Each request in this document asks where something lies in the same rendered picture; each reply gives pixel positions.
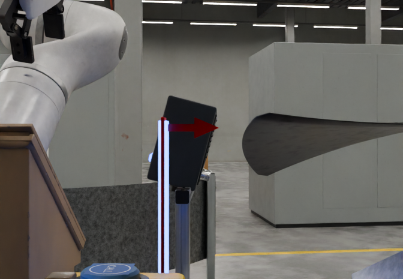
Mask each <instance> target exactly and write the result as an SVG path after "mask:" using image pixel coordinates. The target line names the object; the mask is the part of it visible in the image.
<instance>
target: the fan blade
mask: <svg viewBox="0 0 403 279"><path fill-rule="evenodd" d="M398 133H403V122H356V121H339V120H331V119H318V118H307V117H301V116H291V115H282V114H277V113H265V114H263V115H259V116H256V117H255V118H254V119H253V120H252V121H251V122H250V123H249V125H248V126H247V128H246V130H245V132H244V134H243V138H242V149H243V154H244V156H245V158H246V160H247V162H248V164H249V165H250V166H251V168H252V169H253V170H254V171H255V173H256V174H258V175H263V176H269V175H271V174H273V173H275V172H277V171H280V170H282V169H285V168H287V167H290V166H292V165H294V164H297V163H300V162H302V161H305V160H308V159H310V158H313V157H316V156H319V155H321V154H325V153H327V152H330V151H334V150H337V149H340V148H344V147H346V146H350V145H353V144H357V143H360V142H364V141H367V140H372V139H377V138H380V137H384V136H389V135H393V134H398Z"/></svg>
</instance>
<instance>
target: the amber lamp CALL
mask: <svg viewBox="0 0 403 279"><path fill-rule="evenodd" d="M76 278H77V274H76V272H52V273H51V274H49V275H48V276H47V277H46V278H45V279H76Z"/></svg>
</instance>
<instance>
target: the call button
mask: <svg viewBox="0 0 403 279"><path fill-rule="evenodd" d="M134 265H135V263H93V264H92V265H91V266H88V267H87V268H85V269H84V270H83V271H82V272H81V273H80V279H140V271H139V269H137V268H136V267H135V266H134Z"/></svg>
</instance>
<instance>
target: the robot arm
mask: <svg viewBox="0 0 403 279"><path fill-rule="evenodd" d="M0 39H1V41H2V43H3V44H4V46H5V47H6V48H7V49H8V50H9V51H11V52H12V55H10V56H9V57H8V59H7V60H6V61H5V62H4V63H3V65H2V67H1V68H0V124H33V126H34V128H35V130H36V132H37V134H38V136H39V138H40V141H41V143H42V145H43V148H44V150H45V152H47V150H48V148H49V145H50V142H51V141H52V138H53V135H54V133H55V131H56V128H57V126H58V124H59V121H60V119H61V116H62V114H63V111H64V109H65V106H66V104H67V102H68V99H69V97H70V95H71V93H72V92H73V91H75V90H77V89H80V88H82V87H84V86H86V85H88V84H90V83H93V82H94V81H96V80H98V79H100V78H102V77H104V76H105V75H107V74H109V73H110V72H111V71H112V70H113V69H114V68H115V67H116V66H117V65H118V64H119V63H120V61H121V60H122V58H123V57H124V54H125V50H126V48H127V41H128V33H127V27H126V25H125V22H124V21H123V19H122V18H121V16H120V15H119V14H118V13H116V12H114V11H113V10H111V9H108V8H106V7H102V6H99V5H94V4H88V3H85V2H79V1H72V0H0Z"/></svg>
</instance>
